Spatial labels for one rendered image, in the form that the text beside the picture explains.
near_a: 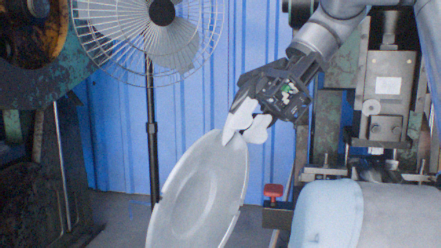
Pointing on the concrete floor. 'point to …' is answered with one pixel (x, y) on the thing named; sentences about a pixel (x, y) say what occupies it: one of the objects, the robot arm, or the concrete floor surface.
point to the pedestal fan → (175, 45)
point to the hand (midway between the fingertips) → (228, 140)
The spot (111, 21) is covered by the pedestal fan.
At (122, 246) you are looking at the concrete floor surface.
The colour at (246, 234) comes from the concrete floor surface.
